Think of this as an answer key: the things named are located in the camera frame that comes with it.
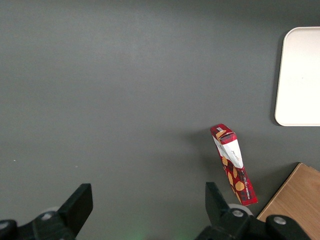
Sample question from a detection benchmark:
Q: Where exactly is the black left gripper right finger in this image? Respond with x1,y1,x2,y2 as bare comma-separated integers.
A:
194,181,312,240

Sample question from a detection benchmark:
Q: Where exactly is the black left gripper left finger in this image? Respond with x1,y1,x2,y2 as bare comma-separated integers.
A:
0,183,94,240

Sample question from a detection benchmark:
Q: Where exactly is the red cookie box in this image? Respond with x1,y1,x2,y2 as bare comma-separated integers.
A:
209,123,259,207

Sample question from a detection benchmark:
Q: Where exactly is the white rectangular tray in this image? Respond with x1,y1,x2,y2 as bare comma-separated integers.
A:
274,26,320,127

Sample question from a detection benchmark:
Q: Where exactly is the light wooden board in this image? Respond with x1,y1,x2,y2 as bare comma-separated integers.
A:
256,162,320,240

